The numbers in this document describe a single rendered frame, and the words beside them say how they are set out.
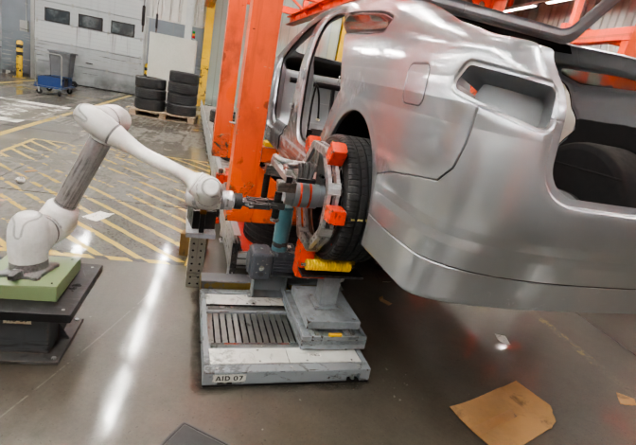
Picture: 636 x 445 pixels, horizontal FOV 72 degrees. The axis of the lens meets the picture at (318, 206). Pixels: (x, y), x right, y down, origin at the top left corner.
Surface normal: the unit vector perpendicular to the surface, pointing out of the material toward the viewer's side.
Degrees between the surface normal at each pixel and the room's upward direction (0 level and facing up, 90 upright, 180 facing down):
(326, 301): 90
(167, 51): 90
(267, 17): 90
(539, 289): 106
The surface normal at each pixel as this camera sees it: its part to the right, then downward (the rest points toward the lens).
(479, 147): -0.59, 0.10
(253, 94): 0.26, 0.31
